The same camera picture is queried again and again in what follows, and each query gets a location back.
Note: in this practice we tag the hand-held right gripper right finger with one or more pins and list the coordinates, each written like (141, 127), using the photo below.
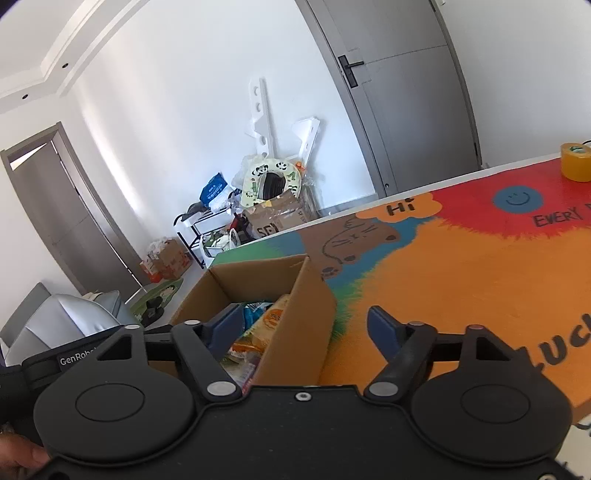
(385, 325)

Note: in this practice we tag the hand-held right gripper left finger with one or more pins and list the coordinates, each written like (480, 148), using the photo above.
(228, 325)

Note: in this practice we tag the brown cardboard box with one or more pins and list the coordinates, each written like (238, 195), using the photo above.
(300, 332)

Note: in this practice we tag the person's left hand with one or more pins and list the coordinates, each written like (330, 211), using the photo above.
(18, 457)

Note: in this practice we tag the grey sofa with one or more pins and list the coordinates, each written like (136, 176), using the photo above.
(60, 318)

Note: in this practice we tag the green floor mat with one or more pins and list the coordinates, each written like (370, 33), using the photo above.
(171, 290)

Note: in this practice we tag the white plastic bag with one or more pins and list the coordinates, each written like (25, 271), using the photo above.
(231, 240)

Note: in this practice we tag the printed cardboard box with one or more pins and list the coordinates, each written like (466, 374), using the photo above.
(168, 261)

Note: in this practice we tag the colourful cartoon table mat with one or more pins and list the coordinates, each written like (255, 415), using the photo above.
(461, 277)

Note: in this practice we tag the black shoe rack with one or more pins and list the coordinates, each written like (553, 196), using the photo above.
(187, 230)

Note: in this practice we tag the open torn cardboard box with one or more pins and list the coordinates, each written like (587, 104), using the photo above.
(281, 217)

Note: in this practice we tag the blue plastic bag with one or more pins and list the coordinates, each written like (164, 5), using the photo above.
(214, 189)

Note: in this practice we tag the panda print toilet seat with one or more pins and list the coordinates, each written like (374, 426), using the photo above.
(251, 187)

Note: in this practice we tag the grey side door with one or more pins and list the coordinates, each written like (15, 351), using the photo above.
(60, 207)

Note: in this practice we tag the short white perforated board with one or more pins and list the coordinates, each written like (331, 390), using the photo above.
(308, 136)

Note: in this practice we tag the tall white perforated board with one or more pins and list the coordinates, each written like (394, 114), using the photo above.
(261, 120)

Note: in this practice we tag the yellow tape roll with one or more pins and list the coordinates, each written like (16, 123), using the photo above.
(576, 161)

